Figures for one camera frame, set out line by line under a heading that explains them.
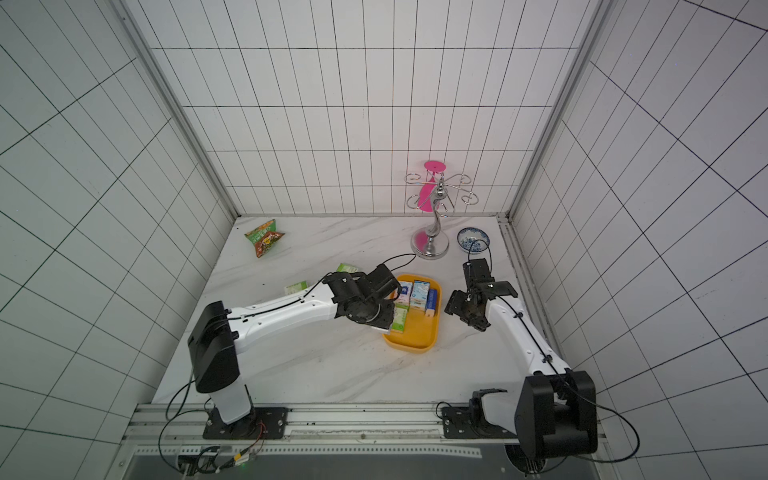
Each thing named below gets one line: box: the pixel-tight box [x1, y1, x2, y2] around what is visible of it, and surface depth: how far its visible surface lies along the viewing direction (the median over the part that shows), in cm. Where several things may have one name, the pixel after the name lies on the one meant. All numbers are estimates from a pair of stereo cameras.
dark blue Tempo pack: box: [425, 289, 438, 317], surface depth 92 cm
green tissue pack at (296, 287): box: [284, 280, 309, 295], surface depth 97 cm
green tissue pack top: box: [336, 263, 359, 274], surface depth 102 cm
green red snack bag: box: [244, 219, 285, 259], surface depth 109 cm
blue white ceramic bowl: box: [457, 227, 491, 254], surface depth 111 cm
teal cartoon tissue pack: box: [410, 280, 430, 312], surface depth 93 cm
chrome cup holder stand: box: [404, 173, 479, 260], surface depth 100 cm
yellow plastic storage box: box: [383, 275, 443, 353], surface depth 90 cm
